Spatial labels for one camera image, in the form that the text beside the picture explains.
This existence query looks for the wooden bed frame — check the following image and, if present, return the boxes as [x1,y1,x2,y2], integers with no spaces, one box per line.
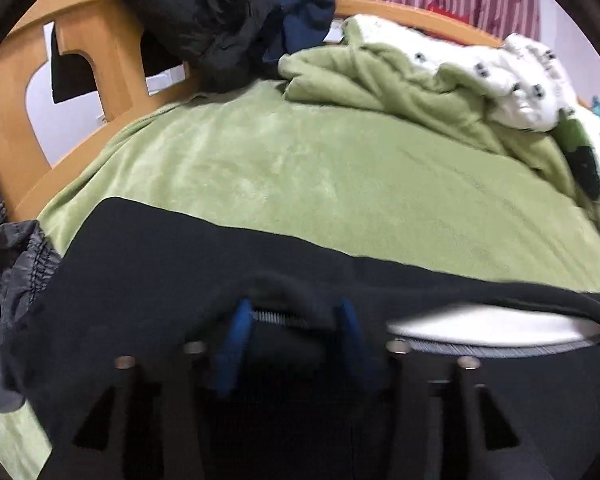
[0,0,504,224]

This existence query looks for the black pants with white waistband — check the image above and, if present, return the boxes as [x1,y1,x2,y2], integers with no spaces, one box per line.
[3,198,600,479]

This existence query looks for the green fleece bed blanket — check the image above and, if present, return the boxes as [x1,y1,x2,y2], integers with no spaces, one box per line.
[0,44,600,479]

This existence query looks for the black jacket on footboard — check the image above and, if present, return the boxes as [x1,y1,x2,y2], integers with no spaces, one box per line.
[123,0,282,92]

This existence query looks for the navy blue garment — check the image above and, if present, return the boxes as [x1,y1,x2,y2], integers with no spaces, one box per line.
[261,0,336,79]

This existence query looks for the red pillow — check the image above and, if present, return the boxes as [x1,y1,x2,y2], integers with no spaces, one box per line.
[426,2,470,24]

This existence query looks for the grey denim garment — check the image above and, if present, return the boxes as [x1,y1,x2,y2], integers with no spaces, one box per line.
[0,129,63,413]

